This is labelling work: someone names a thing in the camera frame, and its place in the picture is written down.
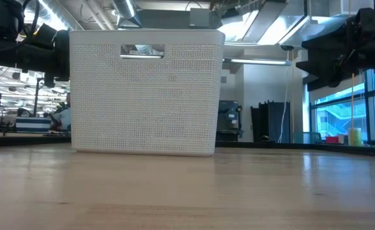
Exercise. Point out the long ceiling light strip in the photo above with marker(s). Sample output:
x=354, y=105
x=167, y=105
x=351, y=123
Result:
x=257, y=61

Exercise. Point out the black cabinet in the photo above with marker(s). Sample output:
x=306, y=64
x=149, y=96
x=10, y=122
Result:
x=270, y=118

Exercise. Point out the blue white striped box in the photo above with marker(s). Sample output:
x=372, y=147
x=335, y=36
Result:
x=34, y=124

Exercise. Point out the large window black frame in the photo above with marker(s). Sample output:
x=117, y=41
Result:
x=337, y=118

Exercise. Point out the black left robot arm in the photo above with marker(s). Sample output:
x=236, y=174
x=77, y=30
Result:
x=14, y=59

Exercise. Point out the yellow-green roll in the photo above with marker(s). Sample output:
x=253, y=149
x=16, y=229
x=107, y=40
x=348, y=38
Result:
x=355, y=137

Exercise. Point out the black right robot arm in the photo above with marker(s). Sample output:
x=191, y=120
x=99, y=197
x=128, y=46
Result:
x=366, y=51

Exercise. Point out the grey ceiling box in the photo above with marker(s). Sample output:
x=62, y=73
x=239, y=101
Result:
x=200, y=17

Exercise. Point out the white perforated plastic basket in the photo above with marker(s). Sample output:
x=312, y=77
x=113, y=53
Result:
x=142, y=105

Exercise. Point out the round silver air duct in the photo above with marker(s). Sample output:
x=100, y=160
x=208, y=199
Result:
x=126, y=8

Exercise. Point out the person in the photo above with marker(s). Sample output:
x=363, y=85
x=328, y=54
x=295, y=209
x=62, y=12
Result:
x=64, y=118

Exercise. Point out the large metal ventilation duct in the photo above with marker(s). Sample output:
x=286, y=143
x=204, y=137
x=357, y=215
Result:
x=302, y=28

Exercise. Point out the small red box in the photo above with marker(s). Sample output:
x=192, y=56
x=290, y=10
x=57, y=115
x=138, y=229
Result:
x=332, y=140

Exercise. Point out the black machine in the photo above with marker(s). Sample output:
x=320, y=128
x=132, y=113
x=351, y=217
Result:
x=228, y=116

